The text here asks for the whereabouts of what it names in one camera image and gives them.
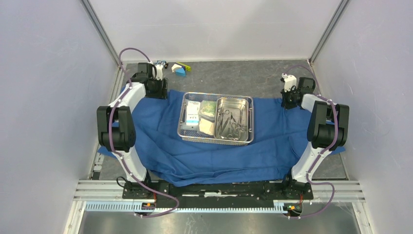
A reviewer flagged blue surgical drape cloth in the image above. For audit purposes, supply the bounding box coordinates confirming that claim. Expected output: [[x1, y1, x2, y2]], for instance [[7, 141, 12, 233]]
[[98, 86, 346, 187]]

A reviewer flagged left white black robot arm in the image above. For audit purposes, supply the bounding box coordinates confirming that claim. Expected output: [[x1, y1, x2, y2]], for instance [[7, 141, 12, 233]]
[[96, 62, 168, 199]]

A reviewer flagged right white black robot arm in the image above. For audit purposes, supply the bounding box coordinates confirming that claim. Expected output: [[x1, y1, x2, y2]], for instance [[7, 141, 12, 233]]
[[281, 73, 350, 199]]

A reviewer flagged small black blue toy car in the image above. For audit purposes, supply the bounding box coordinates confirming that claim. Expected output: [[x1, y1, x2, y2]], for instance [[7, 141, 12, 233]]
[[154, 60, 169, 69]]

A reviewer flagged white blue wedge block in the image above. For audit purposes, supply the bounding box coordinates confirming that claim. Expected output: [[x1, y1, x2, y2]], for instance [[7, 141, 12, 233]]
[[171, 63, 186, 77]]

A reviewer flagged yellow green block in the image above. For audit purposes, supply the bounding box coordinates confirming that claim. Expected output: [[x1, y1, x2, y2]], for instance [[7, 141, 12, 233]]
[[176, 62, 192, 72]]

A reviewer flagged white blue box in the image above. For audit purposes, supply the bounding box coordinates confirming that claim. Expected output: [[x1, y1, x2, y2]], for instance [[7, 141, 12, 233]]
[[185, 101, 201, 126]]

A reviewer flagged green printed packet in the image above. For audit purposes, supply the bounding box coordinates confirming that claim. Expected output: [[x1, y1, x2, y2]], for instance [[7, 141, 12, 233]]
[[199, 100, 217, 117]]

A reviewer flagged stainless steel instrument tray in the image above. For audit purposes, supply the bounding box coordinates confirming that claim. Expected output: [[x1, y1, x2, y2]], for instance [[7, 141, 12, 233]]
[[214, 97, 252, 145]]

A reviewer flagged beige gauze packet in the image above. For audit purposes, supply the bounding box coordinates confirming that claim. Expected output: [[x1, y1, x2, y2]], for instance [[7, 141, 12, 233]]
[[198, 118, 215, 136]]

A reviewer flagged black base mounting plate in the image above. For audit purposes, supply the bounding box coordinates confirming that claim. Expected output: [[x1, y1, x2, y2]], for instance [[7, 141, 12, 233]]
[[122, 180, 314, 208]]

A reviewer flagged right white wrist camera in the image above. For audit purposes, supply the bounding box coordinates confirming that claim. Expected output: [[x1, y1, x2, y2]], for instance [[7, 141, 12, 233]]
[[281, 73, 297, 92]]

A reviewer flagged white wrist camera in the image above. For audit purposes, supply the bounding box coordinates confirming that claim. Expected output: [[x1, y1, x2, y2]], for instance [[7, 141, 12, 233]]
[[154, 64, 164, 80], [281, 73, 297, 92]]

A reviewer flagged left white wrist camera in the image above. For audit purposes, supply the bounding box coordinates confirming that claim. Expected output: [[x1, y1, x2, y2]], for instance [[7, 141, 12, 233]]
[[154, 64, 164, 80]]

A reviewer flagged wire mesh steel basket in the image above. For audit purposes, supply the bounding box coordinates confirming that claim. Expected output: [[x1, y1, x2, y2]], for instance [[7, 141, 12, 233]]
[[177, 92, 254, 146]]

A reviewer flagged aluminium frame rail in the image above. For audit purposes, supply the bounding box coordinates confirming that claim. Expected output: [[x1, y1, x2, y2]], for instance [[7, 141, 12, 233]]
[[73, 180, 366, 203]]

